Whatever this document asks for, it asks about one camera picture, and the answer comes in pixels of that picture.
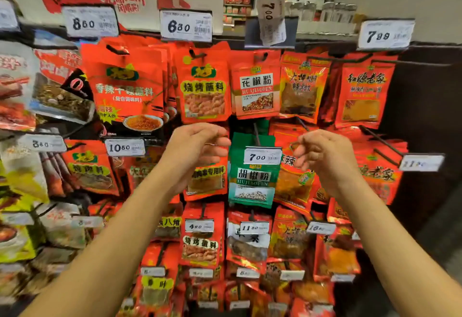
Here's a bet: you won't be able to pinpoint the person's left hand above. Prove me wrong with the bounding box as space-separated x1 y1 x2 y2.
160 122 232 188

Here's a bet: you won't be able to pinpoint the person's right hand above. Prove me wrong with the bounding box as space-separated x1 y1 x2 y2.
292 129 359 195

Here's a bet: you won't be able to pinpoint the red barbecue dip seasoning packet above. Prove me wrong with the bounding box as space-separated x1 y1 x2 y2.
173 42 233 124

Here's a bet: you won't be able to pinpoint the red Sichuan pepper powder packet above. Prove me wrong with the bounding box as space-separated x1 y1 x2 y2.
230 50 282 119

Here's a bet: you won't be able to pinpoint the person's right forearm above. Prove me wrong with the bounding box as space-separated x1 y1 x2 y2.
334 179 462 317

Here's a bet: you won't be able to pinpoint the person's left forearm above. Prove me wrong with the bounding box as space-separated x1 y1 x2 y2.
22 176 192 317

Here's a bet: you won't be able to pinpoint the distant shelf goods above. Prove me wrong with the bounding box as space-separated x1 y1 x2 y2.
224 0 358 36

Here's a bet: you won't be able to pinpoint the green white-label packet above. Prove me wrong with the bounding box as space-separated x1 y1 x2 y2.
228 133 284 209

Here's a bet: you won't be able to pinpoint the rows of hanging red packets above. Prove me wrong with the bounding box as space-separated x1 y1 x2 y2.
61 35 409 317

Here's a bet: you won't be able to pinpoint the hanging display of seasoning packets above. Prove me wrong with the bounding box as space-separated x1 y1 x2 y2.
0 0 449 314

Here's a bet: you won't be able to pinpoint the clear packet with red label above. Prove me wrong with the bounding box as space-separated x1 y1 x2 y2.
32 50 98 125

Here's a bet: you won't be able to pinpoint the pale white packet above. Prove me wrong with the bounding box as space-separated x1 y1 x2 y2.
0 136 50 202

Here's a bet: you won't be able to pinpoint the white red-print sauce packet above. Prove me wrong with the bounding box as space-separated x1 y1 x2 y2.
0 42 40 132

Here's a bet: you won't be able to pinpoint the assorted green brown packets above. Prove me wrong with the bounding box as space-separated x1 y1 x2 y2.
0 133 95 307

